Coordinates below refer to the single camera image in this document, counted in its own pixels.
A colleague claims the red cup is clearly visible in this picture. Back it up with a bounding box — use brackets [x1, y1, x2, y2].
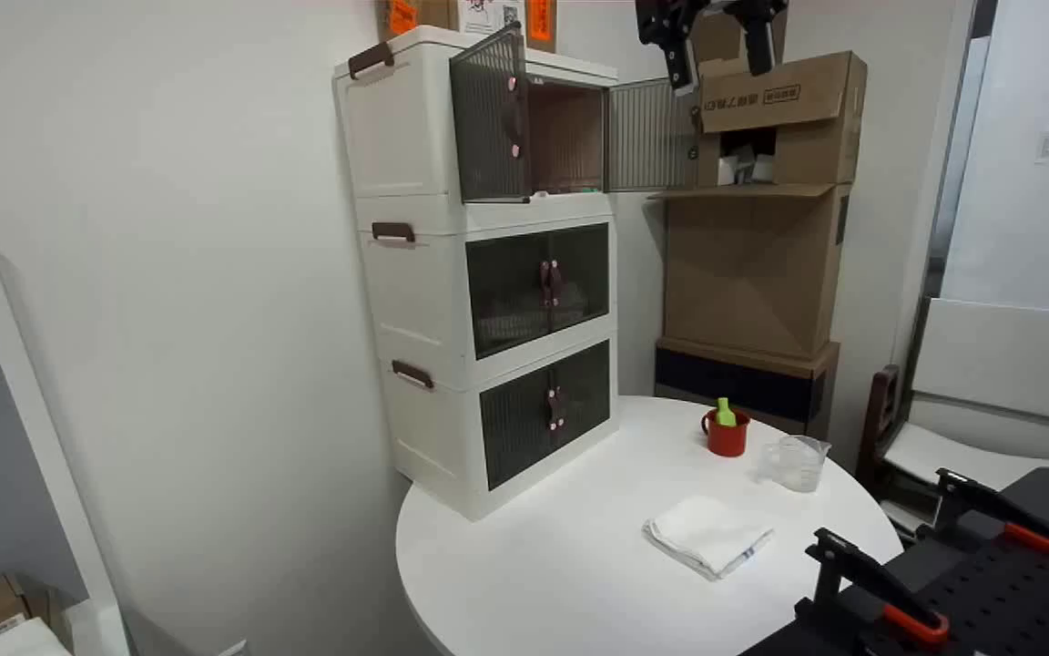
[699, 403, 756, 458]

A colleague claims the tinted cabinet door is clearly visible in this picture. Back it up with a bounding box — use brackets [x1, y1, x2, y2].
[604, 74, 706, 197]
[449, 18, 537, 203]
[462, 232, 552, 362]
[478, 362, 559, 493]
[543, 219, 611, 338]
[552, 338, 616, 458]

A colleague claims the brown cabinet side handle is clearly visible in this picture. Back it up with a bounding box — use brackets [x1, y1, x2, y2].
[368, 219, 421, 248]
[390, 356, 436, 392]
[348, 41, 398, 83]

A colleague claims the black clamp with orange handle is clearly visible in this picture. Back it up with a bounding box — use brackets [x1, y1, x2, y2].
[928, 471, 1049, 563]
[807, 524, 956, 650]

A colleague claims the whiteboard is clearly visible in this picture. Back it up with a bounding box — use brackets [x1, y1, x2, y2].
[935, 0, 1049, 322]

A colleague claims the white folded cloth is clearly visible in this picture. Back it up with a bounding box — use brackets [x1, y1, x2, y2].
[642, 493, 776, 582]

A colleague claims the white side desk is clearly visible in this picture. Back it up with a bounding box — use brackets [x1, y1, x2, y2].
[882, 295, 1049, 495]

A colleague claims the large cardboard box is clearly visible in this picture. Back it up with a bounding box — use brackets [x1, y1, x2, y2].
[656, 184, 854, 368]

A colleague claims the black red clamp tool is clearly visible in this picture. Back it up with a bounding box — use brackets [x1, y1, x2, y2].
[741, 465, 1049, 656]

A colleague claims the white paper sheet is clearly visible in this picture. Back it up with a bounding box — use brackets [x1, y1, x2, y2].
[0, 614, 73, 656]

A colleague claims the dark brown wooden stand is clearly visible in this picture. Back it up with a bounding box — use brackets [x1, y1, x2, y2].
[854, 362, 944, 513]

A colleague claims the small plain cardboard box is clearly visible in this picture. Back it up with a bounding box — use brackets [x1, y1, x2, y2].
[687, 0, 791, 78]

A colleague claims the printed cardboard box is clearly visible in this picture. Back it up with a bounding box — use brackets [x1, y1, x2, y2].
[697, 46, 872, 197]

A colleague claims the clear plastic jug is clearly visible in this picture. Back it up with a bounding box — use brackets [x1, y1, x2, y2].
[756, 430, 833, 495]

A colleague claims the white three-tier storage cabinet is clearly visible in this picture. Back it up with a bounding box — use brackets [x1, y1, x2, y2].
[332, 22, 620, 524]

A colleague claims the orange printed box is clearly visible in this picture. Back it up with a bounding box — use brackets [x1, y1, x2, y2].
[374, 0, 560, 54]

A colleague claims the cardboard box with black band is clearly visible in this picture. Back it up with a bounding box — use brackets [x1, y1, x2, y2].
[651, 338, 846, 436]

